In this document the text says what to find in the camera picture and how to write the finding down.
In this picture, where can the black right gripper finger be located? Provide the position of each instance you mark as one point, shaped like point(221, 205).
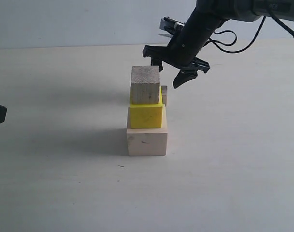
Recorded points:
point(157, 62)
point(184, 76)

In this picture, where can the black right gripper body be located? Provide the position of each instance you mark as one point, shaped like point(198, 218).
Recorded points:
point(183, 47)

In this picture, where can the medium wooden cube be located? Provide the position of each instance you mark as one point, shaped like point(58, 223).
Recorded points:
point(145, 85)

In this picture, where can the small wooden cube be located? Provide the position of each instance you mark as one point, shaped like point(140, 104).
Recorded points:
point(164, 90)

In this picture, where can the yellow cube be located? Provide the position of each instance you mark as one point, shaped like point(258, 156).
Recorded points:
point(146, 116)

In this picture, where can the large light wooden cube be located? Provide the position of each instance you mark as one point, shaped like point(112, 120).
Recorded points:
point(147, 142)

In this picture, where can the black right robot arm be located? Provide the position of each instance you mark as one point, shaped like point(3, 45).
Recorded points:
point(281, 11)

